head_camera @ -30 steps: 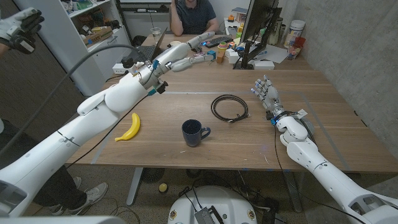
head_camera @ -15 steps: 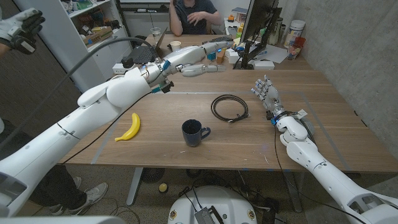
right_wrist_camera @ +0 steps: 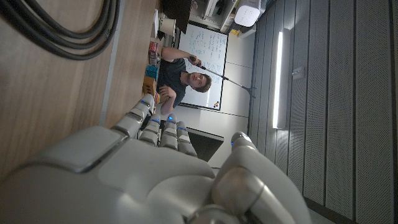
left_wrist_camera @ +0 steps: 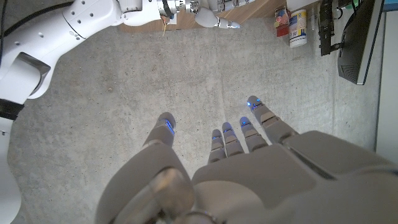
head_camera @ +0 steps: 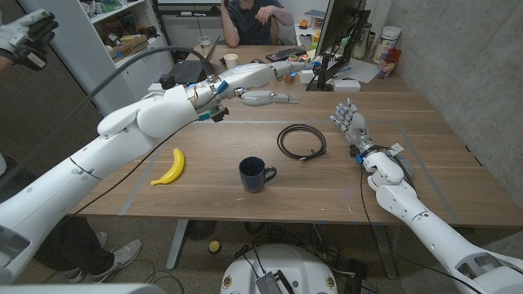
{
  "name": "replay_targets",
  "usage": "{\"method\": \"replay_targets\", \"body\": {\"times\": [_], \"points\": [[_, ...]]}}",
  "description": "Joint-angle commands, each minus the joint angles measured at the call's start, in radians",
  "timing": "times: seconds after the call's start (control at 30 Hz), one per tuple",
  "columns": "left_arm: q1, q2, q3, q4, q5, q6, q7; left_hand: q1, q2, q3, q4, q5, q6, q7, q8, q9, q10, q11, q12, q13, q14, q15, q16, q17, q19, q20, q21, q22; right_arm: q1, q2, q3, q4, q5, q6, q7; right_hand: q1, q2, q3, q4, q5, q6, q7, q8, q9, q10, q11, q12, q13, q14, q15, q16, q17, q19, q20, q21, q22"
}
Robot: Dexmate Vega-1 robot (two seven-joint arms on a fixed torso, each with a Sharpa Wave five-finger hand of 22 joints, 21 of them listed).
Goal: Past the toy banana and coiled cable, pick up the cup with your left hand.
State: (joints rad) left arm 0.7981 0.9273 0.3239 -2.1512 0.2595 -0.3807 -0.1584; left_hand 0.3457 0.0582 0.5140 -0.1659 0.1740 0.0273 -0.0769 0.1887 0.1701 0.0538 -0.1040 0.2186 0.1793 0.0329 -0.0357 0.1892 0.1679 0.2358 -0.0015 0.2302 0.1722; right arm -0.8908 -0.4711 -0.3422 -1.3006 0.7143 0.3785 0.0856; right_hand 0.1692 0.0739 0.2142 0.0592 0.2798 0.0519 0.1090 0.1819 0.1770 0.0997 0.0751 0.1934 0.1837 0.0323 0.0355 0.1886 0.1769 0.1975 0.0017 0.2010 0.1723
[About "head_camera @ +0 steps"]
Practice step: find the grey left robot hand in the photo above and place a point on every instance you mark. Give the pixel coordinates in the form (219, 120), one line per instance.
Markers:
(253, 77)

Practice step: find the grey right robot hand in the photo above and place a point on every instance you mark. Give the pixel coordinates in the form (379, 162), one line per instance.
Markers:
(356, 126)

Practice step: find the dark blue mug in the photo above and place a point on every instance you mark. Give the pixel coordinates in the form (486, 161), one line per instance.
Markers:
(253, 179)

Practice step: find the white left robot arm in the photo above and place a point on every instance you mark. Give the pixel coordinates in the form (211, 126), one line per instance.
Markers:
(122, 134)

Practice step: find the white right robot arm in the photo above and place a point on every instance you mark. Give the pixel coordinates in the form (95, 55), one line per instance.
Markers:
(421, 216)

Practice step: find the bare operator forearm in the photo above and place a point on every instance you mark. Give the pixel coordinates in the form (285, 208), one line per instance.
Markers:
(4, 63)

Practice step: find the white paper cup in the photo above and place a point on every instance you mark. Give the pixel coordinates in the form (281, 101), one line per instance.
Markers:
(231, 60)

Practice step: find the orange stacked cup toy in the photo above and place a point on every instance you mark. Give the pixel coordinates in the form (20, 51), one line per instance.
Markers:
(288, 78)

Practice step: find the yellow toy banana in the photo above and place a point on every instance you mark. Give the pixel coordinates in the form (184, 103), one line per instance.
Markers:
(175, 167)

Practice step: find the black computer mouse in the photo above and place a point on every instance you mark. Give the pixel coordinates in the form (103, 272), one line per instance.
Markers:
(257, 61)

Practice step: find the black keyboard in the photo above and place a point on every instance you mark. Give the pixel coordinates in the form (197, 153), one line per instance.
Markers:
(285, 54)

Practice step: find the wide white box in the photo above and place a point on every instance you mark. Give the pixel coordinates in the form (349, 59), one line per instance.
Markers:
(347, 85)

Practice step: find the white wrist label tag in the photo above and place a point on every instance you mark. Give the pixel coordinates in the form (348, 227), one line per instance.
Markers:
(395, 148)

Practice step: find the seated person in dark shirt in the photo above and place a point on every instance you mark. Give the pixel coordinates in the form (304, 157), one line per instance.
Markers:
(249, 24)

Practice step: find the white cube box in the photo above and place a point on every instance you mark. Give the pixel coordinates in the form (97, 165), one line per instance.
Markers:
(307, 77)

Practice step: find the colourful puzzle cube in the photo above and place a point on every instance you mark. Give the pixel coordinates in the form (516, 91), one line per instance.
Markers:
(304, 58)

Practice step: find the white paper sheet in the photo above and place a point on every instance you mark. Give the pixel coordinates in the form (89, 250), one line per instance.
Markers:
(361, 70)

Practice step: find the black computer monitor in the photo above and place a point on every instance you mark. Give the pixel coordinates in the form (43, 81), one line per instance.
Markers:
(339, 20)
(327, 75)

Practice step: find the clear drinking glass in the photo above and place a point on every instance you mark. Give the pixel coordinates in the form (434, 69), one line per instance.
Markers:
(204, 44)

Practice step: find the glass jar with red lid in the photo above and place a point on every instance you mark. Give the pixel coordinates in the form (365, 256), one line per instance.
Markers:
(385, 67)

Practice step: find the black laptop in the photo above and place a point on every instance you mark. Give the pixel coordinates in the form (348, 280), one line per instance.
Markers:
(186, 72)

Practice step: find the steel thermos bottle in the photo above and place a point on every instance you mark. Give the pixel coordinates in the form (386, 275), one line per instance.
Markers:
(362, 43)

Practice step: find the black power adapter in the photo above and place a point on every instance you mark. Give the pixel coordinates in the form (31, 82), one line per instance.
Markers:
(167, 81)

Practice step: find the white labelled canister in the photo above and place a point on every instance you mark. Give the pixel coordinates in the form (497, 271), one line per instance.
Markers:
(387, 41)

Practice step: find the white shelf cabinet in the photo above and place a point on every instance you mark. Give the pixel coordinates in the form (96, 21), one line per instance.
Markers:
(135, 77)

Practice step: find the cardboard box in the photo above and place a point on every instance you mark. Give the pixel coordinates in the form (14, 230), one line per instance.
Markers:
(128, 47)

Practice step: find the grey table leg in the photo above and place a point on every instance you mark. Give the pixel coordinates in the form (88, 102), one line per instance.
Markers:
(385, 253)
(176, 245)

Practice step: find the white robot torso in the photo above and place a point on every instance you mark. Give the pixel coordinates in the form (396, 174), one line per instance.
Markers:
(294, 265)

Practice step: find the round black fan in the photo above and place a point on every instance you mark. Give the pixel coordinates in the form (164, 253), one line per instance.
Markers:
(200, 228)

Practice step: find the yellow ball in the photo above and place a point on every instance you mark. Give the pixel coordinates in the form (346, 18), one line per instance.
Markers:
(214, 246)

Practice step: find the grey device on torso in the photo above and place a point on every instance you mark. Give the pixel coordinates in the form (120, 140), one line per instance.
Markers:
(269, 283)

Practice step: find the white grey sneaker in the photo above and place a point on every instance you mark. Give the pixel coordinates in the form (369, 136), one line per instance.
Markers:
(120, 257)
(102, 237)

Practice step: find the black and white tracking glove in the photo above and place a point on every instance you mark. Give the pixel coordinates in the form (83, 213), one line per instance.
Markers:
(30, 36)

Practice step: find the standing person in dark trousers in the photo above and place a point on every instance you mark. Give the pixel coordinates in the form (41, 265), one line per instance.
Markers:
(69, 241)

